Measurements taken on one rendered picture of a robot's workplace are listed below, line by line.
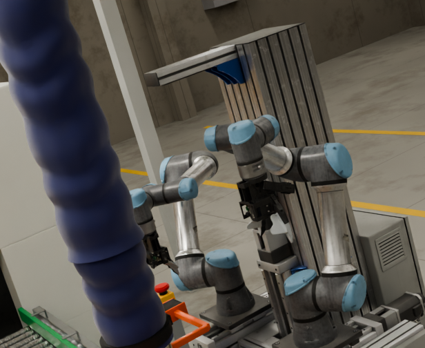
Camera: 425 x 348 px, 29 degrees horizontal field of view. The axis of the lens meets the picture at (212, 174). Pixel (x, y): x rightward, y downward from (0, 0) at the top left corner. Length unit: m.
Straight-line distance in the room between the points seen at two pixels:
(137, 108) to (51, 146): 3.69
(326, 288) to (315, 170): 0.37
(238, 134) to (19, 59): 0.62
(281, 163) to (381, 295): 0.75
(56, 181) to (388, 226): 1.29
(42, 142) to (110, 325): 0.58
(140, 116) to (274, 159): 3.49
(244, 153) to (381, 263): 1.00
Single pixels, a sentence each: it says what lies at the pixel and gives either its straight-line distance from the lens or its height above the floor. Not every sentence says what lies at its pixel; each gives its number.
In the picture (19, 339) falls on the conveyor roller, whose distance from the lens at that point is 5.10.
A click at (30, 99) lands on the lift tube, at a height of 2.09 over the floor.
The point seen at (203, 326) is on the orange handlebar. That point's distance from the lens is 2.73.
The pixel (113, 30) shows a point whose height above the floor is 2.07.
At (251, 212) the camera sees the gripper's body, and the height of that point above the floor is 1.63.
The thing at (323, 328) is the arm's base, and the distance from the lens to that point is 2.73.
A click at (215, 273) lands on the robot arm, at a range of 3.08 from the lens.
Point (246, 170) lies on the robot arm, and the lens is 2.21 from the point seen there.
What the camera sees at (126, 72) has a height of 1.75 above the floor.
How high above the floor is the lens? 2.29
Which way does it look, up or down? 14 degrees down
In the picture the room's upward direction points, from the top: 17 degrees counter-clockwise
